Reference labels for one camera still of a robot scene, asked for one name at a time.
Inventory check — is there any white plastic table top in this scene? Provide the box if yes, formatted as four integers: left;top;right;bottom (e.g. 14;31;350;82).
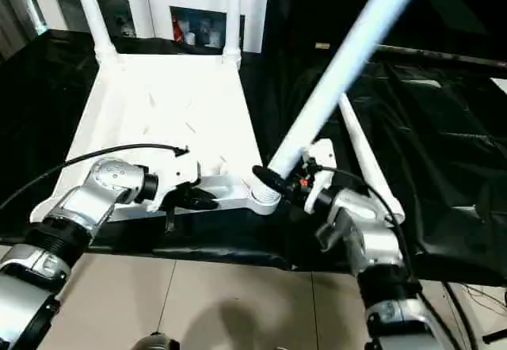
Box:
29;51;282;223

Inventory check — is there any white plastic table leg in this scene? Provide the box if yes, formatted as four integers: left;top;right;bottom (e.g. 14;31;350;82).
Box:
247;0;435;208
73;0;120;60
338;92;407;224
221;0;243;60

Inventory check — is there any black mat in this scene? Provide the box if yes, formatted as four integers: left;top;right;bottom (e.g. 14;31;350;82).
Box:
0;29;507;287

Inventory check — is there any black backdrop cloth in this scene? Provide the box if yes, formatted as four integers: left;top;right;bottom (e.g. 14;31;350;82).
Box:
261;0;507;56

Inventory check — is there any dark metal rod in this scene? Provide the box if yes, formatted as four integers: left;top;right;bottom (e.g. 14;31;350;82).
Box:
374;44;507;69

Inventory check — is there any black stand rod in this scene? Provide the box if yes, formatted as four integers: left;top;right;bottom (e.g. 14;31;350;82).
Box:
482;328;507;344

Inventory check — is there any blue patterned strip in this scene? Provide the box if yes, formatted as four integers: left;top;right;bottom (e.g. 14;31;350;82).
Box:
22;0;48;35

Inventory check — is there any grey curtain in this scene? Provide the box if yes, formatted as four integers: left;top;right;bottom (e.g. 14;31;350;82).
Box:
0;0;40;63

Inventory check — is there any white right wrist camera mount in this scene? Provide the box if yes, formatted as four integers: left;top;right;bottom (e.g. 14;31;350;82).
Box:
303;138;337;215

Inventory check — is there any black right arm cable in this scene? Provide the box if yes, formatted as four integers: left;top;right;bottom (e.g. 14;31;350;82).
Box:
308;163;476;350

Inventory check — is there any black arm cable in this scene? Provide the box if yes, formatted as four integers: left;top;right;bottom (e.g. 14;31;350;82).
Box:
0;143;190;209
308;163;476;350

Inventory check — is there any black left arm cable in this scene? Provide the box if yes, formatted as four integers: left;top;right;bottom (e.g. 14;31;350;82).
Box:
0;143;190;209

